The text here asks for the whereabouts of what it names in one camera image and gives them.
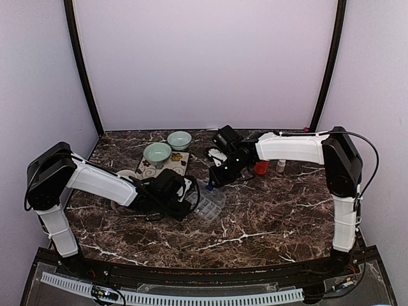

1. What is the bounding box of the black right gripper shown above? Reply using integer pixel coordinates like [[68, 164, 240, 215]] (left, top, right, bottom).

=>
[[208, 154, 249, 188]]

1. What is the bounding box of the orange bottle with grey lid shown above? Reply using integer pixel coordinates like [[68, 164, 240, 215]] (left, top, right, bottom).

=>
[[254, 161, 269, 175]]

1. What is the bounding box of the clear plastic pill organizer box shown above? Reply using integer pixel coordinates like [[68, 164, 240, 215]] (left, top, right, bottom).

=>
[[185, 180, 226, 222]]

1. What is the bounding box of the small white pill bottle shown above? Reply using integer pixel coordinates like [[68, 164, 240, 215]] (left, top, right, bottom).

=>
[[276, 159, 286, 173]]

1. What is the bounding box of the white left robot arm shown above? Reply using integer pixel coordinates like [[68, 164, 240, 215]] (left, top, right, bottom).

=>
[[24, 142, 200, 278]]

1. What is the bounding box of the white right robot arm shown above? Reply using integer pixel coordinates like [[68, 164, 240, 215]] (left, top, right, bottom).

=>
[[205, 126, 367, 277]]

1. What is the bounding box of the square floral ceramic plate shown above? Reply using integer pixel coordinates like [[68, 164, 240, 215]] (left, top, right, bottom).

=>
[[135, 151, 190, 180]]

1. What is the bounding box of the teal striped ceramic bowl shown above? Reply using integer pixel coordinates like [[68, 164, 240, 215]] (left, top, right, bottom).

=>
[[143, 142, 172, 169]]

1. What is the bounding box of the beige printed ceramic mug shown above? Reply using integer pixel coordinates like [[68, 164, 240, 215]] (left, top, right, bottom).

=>
[[110, 170, 136, 212]]

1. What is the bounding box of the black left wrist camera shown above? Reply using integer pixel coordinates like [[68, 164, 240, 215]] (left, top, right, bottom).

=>
[[156, 169, 187, 200]]

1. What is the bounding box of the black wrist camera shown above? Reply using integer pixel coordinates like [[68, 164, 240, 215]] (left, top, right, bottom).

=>
[[156, 169, 187, 200], [212, 125, 243, 154]]

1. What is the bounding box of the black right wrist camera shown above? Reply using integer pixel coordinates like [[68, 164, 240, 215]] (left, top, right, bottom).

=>
[[212, 125, 243, 154]]

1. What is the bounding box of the white slotted cable duct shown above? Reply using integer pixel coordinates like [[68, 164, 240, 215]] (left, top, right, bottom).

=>
[[40, 272, 304, 305]]

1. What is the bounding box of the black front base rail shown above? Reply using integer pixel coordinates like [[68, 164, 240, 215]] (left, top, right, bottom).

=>
[[31, 245, 380, 288]]

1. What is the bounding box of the black right frame post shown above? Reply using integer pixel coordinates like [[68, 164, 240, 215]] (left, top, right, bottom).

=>
[[309, 0, 347, 132]]

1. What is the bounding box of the black frame post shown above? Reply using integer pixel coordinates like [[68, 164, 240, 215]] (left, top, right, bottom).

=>
[[309, 0, 347, 132], [63, 0, 105, 138]]

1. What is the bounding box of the black left frame post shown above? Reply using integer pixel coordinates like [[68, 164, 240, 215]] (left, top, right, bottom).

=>
[[63, 0, 105, 138]]

